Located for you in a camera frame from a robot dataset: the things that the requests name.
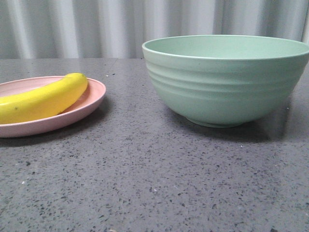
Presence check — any yellow banana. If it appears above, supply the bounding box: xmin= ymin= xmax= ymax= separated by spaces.
xmin=0 ymin=73 xmax=88 ymax=124

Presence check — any green ribbed bowl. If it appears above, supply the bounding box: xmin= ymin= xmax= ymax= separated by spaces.
xmin=142 ymin=35 xmax=309 ymax=128

